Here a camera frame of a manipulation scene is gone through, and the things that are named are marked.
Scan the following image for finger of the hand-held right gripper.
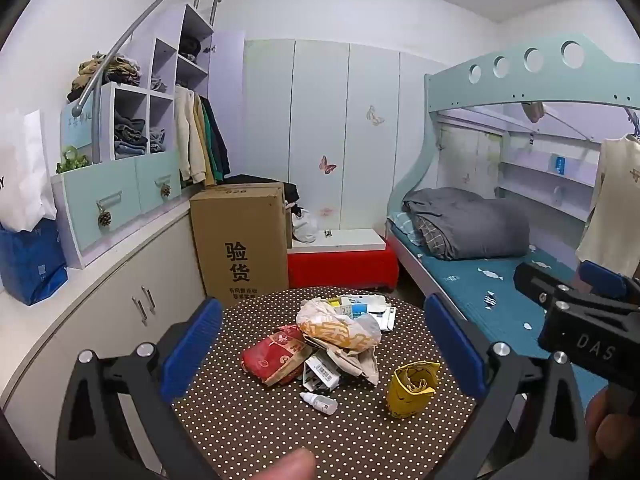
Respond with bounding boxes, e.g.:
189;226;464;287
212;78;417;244
579;260;640;307
514;261;591;311

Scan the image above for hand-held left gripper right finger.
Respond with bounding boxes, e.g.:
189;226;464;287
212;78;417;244
424;294;590;480

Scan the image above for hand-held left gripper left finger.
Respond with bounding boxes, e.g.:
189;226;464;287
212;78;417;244
55;297;223;480

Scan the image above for white paper leaflet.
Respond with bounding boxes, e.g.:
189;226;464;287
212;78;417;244
375;306;398;333

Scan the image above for yellow paper cup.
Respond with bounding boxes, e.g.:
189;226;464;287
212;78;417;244
386;361;441;420

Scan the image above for red paper wrapper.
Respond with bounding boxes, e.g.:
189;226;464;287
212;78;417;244
241;325;313;386

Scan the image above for orange white plastic bag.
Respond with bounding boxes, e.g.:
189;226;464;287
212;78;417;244
296;297;382;353

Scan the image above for white barcode box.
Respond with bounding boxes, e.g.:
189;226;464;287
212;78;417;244
301;350;341;391

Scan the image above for white dropper bottle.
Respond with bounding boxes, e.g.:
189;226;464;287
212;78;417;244
300;391;338;416

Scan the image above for person's right hand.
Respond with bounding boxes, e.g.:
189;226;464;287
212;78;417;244
584;387;626;468

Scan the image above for person's left hand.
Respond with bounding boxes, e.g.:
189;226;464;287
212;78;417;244
248;447;317;480

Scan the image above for bed with teal quilt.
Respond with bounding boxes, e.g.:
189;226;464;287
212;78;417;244
395;240;621;411

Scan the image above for cream hanging sweater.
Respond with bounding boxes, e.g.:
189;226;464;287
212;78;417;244
575;136;640;278

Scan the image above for grey duvet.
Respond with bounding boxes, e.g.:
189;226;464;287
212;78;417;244
402;187;531;261

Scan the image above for blue white packet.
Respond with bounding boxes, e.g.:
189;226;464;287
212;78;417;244
327;295;390;320

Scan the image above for low white cabinet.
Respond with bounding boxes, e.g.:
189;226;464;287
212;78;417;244
0;195;211;461

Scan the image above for round polka-dot table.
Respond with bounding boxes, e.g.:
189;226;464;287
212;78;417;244
170;287;481;480

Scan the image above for tall cardboard box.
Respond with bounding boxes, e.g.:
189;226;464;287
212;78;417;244
189;183;296;306

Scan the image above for teal plaid pillow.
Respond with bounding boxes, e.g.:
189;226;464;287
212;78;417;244
390;211;423;247

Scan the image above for red bench white top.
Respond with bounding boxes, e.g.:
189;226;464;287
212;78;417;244
286;228;400;292

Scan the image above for white cubby shelf with clothes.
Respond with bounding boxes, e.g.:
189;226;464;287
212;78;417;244
50;4;216;268

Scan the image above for black cloth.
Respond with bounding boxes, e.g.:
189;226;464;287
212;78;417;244
222;174;301;207

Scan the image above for blue shopping bag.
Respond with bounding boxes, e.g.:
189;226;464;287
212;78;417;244
0;217;68;307

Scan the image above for green hanging garment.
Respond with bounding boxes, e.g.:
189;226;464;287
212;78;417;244
204;102;221;186

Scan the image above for black hanging garment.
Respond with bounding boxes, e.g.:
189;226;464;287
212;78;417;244
200;97;232;186

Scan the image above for cream hanging jacket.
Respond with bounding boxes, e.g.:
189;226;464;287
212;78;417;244
174;85;208;186

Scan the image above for green ornament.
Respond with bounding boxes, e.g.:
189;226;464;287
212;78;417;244
56;145;91;175

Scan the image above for dark folded clothes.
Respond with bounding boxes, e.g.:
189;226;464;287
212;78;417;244
114;110;148;158

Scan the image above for white paper bag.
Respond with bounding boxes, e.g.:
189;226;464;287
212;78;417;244
0;109;57;233

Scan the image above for pale green wardrobe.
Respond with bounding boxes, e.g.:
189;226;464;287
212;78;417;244
242;39;446;233

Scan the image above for olive clothes pile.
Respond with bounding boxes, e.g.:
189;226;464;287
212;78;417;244
67;52;143;103

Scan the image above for black folded clothes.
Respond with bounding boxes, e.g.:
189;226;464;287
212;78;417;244
179;35;202;63

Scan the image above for grey metal handrail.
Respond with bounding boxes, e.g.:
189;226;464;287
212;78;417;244
71;0;222;161

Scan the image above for lilac wall shelf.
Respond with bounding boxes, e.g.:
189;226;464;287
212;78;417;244
500;152;601;221

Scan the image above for mint bunk bed frame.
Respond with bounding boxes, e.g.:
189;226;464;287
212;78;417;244
385;34;640;411

